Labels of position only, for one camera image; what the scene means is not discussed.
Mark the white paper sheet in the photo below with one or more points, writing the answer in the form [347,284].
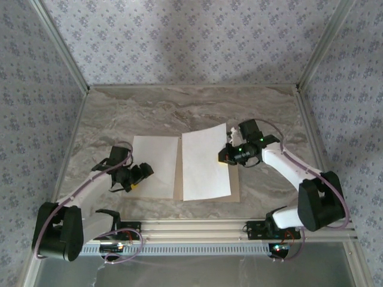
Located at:
[161,161]
[203,167]

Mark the brown cardboard folder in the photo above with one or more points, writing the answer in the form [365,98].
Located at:
[178,179]

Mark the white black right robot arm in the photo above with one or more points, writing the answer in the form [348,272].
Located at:
[281,163]

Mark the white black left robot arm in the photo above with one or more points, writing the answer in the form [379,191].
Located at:
[89,188]

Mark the small circuit board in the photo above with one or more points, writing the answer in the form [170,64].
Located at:
[113,247]
[281,248]

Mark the shiny metal panel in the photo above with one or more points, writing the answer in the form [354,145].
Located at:
[209,272]

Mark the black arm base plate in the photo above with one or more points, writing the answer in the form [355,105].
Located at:
[254,231]
[131,224]

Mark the aluminium side rail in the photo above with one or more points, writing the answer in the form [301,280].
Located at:
[78,119]
[313,134]

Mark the wide aluminium frame rail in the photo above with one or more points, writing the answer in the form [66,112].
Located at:
[194,230]

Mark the aluminium corner post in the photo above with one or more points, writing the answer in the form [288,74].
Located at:
[324,43]
[60,42]

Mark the aluminium frame leg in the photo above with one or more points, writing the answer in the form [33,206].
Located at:
[30,275]
[356,266]

